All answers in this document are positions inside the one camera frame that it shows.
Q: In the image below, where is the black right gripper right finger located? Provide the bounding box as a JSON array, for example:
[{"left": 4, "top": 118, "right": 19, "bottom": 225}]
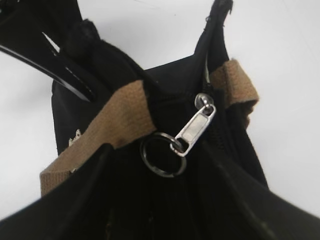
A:
[{"left": 203, "top": 143, "right": 320, "bottom": 240}]

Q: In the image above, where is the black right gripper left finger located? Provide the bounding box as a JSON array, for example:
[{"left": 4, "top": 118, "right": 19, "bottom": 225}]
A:
[{"left": 0, "top": 144, "right": 150, "bottom": 240}]

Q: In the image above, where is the finger of the glossy black left gripper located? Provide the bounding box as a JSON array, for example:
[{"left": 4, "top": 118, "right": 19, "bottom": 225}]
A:
[{"left": 0, "top": 32, "right": 95, "bottom": 102}]

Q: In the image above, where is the black fabric bag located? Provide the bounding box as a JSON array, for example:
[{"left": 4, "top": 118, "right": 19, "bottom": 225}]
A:
[{"left": 0, "top": 0, "right": 269, "bottom": 200}]

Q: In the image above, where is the silver zipper pull tab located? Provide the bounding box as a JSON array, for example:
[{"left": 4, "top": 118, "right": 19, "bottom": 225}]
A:
[{"left": 170, "top": 93, "right": 217, "bottom": 157}]

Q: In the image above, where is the dark metal key ring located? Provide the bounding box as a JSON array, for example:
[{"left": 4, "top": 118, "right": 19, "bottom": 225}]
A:
[{"left": 139, "top": 132, "right": 188, "bottom": 178}]

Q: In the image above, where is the tan webbing bag strap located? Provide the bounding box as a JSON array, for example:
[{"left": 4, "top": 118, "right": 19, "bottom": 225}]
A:
[{"left": 39, "top": 59, "right": 259, "bottom": 197}]

